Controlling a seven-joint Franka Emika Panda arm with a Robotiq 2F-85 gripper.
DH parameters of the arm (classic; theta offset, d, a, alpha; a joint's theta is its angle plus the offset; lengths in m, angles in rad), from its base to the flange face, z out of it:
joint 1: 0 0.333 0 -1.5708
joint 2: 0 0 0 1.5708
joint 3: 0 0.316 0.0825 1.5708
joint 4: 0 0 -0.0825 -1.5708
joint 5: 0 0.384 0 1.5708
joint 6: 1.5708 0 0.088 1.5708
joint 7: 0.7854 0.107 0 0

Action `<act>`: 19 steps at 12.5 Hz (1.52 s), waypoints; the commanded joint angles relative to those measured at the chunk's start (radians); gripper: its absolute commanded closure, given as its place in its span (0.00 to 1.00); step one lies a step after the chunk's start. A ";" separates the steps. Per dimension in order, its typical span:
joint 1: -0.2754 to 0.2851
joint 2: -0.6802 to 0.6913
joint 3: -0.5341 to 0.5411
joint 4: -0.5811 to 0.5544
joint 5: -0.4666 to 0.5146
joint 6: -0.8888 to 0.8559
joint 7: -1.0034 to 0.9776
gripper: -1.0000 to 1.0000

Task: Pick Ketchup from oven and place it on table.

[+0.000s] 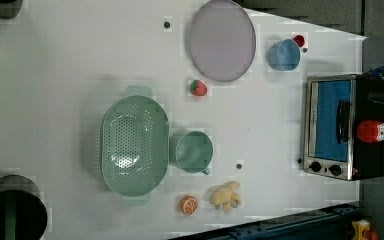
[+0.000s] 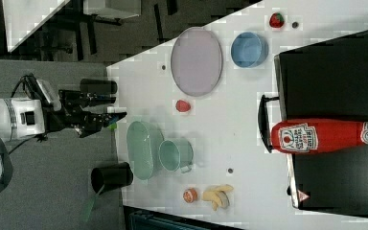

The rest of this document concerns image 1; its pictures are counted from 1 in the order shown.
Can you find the red ketchup bottle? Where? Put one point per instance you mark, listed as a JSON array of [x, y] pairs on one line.
[[371, 131]]

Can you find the black robot base upper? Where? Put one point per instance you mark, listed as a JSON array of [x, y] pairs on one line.
[[9, 9]]

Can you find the black robot base lower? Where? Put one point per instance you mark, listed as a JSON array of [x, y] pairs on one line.
[[23, 215]]

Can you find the silver black toaster oven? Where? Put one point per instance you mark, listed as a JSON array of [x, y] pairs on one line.
[[334, 107]]

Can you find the small red toy fruit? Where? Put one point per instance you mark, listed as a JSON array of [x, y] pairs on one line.
[[300, 40]]

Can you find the blue plastic cup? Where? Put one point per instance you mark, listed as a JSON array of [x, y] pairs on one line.
[[284, 55]]

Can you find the yellow orange object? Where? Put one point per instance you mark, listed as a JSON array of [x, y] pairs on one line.
[[363, 231]]

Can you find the grey round plate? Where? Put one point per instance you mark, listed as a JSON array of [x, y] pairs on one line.
[[222, 40]]

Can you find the red strawberry toy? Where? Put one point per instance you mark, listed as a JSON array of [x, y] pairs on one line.
[[198, 88]]

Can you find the yellow banana toy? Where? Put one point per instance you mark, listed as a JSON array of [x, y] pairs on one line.
[[226, 196]]

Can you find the green plastic cup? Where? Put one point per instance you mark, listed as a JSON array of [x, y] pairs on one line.
[[191, 151]]

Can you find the orange slice toy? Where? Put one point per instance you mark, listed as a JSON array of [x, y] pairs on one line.
[[188, 205]]

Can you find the green perforated colander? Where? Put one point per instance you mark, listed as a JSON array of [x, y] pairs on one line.
[[134, 152]]

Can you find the blue metal frame rail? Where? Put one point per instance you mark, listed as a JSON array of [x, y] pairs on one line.
[[330, 223]]

